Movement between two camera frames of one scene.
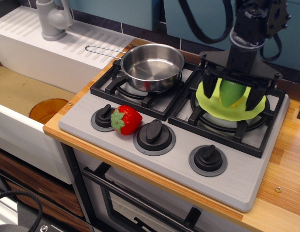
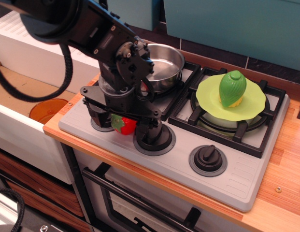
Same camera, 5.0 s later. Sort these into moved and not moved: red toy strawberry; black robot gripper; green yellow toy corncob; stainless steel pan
Moved: black robot gripper
Not moved: red toy strawberry; stainless steel pan; green yellow toy corncob
